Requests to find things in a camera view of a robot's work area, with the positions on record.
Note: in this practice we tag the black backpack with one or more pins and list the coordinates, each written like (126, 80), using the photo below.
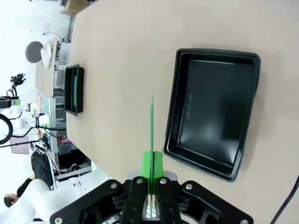
(42, 168)

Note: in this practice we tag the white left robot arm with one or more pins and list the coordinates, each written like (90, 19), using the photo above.
(70, 196)

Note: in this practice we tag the brown cardboard box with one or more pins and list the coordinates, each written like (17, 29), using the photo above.
(74, 7)

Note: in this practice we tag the black ESD tray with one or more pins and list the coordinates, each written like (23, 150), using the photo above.
(215, 112)
(80, 88)

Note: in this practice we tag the person with black hair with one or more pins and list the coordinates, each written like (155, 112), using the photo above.
(10, 200)

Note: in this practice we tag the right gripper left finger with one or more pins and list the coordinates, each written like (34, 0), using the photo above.
(135, 198)

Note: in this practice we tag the green circuit board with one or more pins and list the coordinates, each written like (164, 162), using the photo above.
(152, 121)
(76, 91)

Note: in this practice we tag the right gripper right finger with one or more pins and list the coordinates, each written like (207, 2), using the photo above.
(168, 198)

